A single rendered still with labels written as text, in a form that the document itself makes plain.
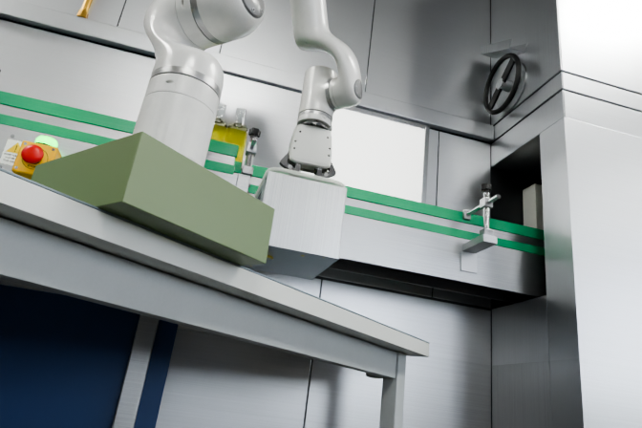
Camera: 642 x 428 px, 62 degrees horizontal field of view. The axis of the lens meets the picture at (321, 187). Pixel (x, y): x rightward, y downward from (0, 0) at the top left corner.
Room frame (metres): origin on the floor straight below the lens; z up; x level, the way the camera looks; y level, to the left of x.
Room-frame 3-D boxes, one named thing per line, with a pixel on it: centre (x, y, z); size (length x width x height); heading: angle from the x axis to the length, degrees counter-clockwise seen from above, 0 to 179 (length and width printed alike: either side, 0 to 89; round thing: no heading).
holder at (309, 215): (1.15, 0.06, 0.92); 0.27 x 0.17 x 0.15; 12
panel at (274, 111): (1.48, 0.10, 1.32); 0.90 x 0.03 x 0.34; 102
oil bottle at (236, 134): (1.31, 0.25, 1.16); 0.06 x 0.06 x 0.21; 13
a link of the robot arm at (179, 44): (0.81, 0.28, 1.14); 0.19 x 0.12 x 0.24; 58
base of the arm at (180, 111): (0.78, 0.25, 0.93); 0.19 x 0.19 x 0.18
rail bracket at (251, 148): (1.19, 0.19, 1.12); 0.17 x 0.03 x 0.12; 12
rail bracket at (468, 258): (1.33, -0.44, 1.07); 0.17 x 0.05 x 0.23; 12
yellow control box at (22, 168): (1.04, 0.59, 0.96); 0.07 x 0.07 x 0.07; 12
